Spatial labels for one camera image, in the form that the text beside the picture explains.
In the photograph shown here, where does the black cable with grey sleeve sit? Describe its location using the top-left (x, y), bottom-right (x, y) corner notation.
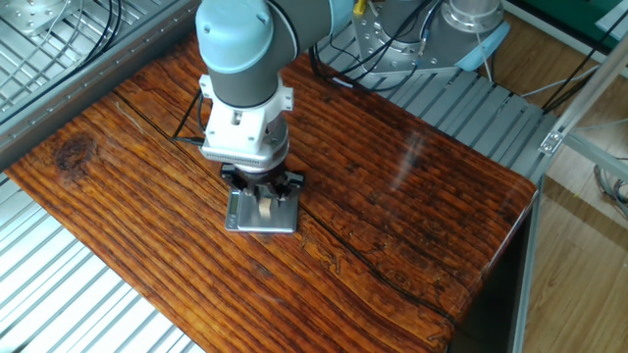
top-left (170, 87), bottom-right (207, 147)

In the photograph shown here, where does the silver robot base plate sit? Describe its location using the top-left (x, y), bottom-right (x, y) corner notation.
top-left (352, 4), bottom-right (472, 77)

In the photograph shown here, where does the grey cable bundle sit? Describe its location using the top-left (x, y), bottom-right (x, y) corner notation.
top-left (593, 156), bottom-right (628, 220)

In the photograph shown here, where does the white cable tie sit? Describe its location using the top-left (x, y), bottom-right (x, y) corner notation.
top-left (473, 26), bottom-right (496, 83)

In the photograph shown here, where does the glossy wood-grain board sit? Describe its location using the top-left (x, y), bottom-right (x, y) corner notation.
top-left (3, 5), bottom-right (539, 353)

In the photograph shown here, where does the silver digital pocket scale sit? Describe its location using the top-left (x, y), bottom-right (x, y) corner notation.
top-left (224, 188), bottom-right (300, 234)

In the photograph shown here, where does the white cable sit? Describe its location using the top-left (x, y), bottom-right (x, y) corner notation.
top-left (519, 63), bottom-right (605, 99)
top-left (7, 0), bottom-right (85, 68)

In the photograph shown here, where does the aluminium frame crossbar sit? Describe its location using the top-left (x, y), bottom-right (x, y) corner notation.
top-left (563, 131), bottom-right (628, 183)

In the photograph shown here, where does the green panel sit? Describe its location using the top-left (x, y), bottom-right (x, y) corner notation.
top-left (504, 0), bottom-right (628, 50)

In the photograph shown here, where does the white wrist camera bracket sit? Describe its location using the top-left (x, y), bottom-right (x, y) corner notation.
top-left (198, 73), bottom-right (294, 156)

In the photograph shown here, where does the silver mounting plate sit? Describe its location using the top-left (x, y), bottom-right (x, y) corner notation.
top-left (0, 0), bottom-right (83, 38)

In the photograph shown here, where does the silver ribbed wrist camera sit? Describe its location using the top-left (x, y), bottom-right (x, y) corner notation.
top-left (199, 144), bottom-right (290, 174)

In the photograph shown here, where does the grey cable with blue connector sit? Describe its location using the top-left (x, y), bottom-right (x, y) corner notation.
top-left (416, 0), bottom-right (443, 58)

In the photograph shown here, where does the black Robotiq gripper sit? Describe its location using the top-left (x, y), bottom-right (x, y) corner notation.
top-left (219, 163), bottom-right (306, 206)

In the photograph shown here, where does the aluminium frame post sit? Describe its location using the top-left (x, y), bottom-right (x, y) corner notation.
top-left (539, 46), bottom-right (628, 156)

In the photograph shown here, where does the silver corner bracket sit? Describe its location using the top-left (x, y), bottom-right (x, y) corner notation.
top-left (539, 129), bottom-right (565, 157)

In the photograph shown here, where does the grey aluminium beam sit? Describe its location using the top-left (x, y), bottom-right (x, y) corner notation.
top-left (0, 0), bottom-right (202, 171)

